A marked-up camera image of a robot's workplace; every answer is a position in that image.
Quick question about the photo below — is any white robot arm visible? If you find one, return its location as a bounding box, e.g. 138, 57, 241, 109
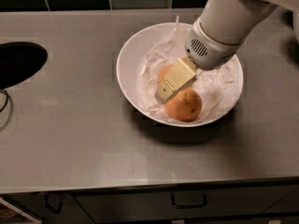
155, 0, 299, 104

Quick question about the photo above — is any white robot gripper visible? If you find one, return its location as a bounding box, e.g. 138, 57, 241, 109
155, 19, 240, 105

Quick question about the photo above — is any dark drawer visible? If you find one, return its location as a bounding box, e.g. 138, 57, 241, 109
4, 193, 94, 224
75, 186, 299, 223

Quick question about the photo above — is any black left drawer handle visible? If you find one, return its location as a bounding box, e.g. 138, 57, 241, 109
44, 194, 63, 215

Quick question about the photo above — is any white crumpled paper towel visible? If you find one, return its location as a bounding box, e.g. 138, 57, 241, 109
140, 21, 243, 125

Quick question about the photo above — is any black drawer handle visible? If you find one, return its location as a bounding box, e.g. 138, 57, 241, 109
44, 194, 63, 215
171, 192, 207, 209

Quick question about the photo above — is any black centre drawer handle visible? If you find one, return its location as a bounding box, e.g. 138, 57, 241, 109
171, 192, 207, 209

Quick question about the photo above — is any dark centre drawer front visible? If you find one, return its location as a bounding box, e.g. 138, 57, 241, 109
75, 186, 299, 223

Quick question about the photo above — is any orange fruit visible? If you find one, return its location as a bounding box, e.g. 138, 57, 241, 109
164, 87, 202, 122
157, 64, 173, 85

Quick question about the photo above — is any black round object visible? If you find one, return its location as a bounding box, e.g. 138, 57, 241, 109
0, 42, 48, 89

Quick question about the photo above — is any dark left drawer front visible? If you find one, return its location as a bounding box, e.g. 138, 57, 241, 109
4, 193, 94, 224

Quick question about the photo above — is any black cable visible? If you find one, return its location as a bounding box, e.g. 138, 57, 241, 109
0, 89, 10, 114

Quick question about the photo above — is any white ceramic bowl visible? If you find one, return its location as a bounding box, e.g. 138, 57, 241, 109
115, 21, 244, 128

